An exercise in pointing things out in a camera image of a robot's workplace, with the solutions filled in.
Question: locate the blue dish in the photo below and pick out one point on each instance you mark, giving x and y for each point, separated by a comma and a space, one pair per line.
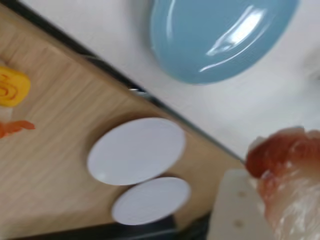
200, 37

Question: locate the red and white sushi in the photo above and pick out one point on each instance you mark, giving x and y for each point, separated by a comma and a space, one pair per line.
287, 160

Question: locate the white round plate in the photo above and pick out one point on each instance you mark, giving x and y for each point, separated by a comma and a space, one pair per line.
150, 202
135, 150

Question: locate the wooden table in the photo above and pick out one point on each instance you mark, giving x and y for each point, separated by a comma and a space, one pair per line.
50, 175

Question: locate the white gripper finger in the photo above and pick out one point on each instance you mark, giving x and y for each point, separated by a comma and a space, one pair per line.
232, 207

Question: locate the orange shrimp sushi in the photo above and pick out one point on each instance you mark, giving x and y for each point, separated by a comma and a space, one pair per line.
10, 127

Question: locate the yellow egg sushi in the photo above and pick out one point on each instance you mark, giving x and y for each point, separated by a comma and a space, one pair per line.
12, 87

